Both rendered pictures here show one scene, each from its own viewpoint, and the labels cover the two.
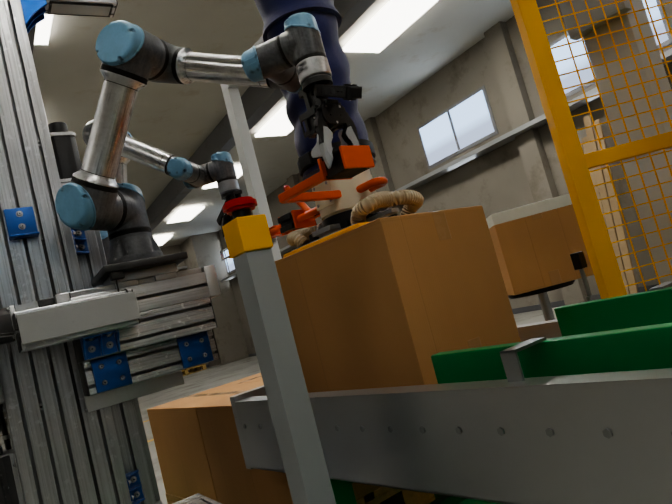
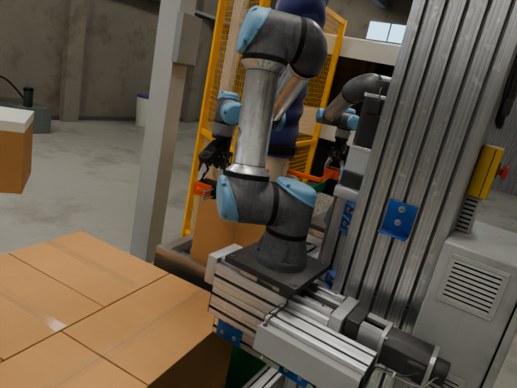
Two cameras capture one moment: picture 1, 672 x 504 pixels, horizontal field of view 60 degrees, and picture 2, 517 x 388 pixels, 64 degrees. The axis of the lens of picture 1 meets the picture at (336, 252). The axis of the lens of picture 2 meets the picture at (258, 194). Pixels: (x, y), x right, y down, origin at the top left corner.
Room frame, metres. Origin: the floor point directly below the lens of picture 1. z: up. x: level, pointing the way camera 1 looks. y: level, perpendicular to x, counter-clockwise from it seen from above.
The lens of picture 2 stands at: (2.63, 1.72, 1.53)
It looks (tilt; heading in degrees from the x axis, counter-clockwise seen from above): 16 degrees down; 242
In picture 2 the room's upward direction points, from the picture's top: 12 degrees clockwise
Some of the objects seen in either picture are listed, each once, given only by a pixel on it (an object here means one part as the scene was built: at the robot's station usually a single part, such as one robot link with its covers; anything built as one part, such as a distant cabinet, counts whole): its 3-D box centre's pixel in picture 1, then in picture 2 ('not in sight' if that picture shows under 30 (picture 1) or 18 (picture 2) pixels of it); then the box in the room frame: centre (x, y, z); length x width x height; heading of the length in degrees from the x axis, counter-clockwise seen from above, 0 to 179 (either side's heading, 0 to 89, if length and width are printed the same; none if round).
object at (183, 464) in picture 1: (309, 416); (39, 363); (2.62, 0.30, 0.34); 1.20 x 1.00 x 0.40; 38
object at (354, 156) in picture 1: (345, 163); (333, 172); (1.24, -0.07, 1.08); 0.09 x 0.08 x 0.05; 131
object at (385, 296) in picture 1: (375, 309); (256, 227); (1.64, -0.07, 0.75); 0.60 x 0.40 x 0.40; 41
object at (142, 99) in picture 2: not in sight; (148, 111); (0.92, -6.87, 0.30); 0.52 x 0.49 x 0.60; 121
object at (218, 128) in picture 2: (229, 188); (221, 128); (2.08, 0.32, 1.30); 0.08 x 0.08 x 0.05
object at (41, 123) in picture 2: not in sight; (16, 102); (3.12, -5.36, 0.38); 0.78 x 0.62 x 0.76; 123
